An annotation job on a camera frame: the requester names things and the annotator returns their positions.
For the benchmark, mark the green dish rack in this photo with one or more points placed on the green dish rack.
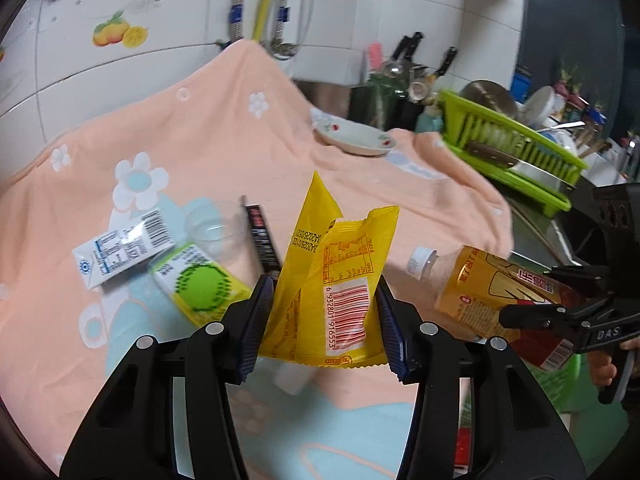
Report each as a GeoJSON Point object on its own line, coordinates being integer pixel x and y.
{"type": "Point", "coordinates": [510, 152]}

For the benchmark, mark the steel bowl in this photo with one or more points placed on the steel bowl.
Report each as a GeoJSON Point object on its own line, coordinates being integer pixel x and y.
{"type": "Point", "coordinates": [487, 95]}

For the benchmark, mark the orange fruit wall sticker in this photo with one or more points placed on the orange fruit wall sticker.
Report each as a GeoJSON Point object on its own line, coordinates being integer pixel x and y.
{"type": "Point", "coordinates": [120, 32]}

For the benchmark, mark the green white carton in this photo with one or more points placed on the green white carton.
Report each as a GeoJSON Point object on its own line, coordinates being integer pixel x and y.
{"type": "Point", "coordinates": [200, 285]}

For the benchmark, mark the plastic bottle red yellow label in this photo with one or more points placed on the plastic bottle red yellow label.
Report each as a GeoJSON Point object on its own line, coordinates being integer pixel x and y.
{"type": "Point", "coordinates": [470, 285]}

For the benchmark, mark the peach flower blanket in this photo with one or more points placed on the peach flower blanket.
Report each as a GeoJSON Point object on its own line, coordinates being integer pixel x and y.
{"type": "Point", "coordinates": [225, 135]}

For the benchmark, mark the pink brush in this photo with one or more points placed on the pink brush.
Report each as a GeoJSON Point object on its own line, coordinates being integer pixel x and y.
{"type": "Point", "coordinates": [375, 55]}

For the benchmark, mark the metal tap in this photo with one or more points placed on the metal tap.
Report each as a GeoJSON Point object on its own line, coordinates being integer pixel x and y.
{"type": "Point", "coordinates": [282, 45]}

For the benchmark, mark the flattened white blue carton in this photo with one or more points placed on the flattened white blue carton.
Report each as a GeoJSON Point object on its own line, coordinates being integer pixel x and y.
{"type": "Point", "coordinates": [120, 255]}

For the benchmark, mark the dark green utensil holder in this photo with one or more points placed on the dark green utensil holder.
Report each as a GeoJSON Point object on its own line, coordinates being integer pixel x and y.
{"type": "Point", "coordinates": [382, 102]}

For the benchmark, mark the white ceramic plate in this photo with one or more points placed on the white ceramic plate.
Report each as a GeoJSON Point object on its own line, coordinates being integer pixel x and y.
{"type": "Point", "coordinates": [355, 135]}

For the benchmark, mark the green plastic basket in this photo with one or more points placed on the green plastic basket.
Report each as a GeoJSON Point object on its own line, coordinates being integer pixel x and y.
{"type": "Point", "coordinates": [557, 385]}

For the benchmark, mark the clear plastic cup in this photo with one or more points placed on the clear plastic cup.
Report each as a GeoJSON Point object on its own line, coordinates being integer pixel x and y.
{"type": "Point", "coordinates": [215, 232]}

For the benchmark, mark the black stick packet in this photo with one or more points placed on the black stick packet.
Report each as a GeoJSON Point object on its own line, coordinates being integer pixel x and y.
{"type": "Point", "coordinates": [262, 245]}

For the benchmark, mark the yellow snack packet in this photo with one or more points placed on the yellow snack packet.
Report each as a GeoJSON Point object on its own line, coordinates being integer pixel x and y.
{"type": "Point", "coordinates": [345, 260]}

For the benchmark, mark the person's right hand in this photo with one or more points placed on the person's right hand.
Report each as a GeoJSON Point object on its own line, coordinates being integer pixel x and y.
{"type": "Point", "coordinates": [602, 370]}

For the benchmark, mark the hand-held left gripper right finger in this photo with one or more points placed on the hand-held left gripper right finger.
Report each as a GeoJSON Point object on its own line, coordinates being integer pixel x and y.
{"type": "Point", "coordinates": [392, 330]}

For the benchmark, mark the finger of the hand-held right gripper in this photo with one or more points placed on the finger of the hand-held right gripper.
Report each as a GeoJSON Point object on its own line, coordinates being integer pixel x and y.
{"type": "Point", "coordinates": [590, 330]}
{"type": "Point", "coordinates": [580, 277]}

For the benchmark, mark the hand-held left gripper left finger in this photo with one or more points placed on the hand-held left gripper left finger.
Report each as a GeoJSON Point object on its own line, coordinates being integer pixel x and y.
{"type": "Point", "coordinates": [255, 320]}

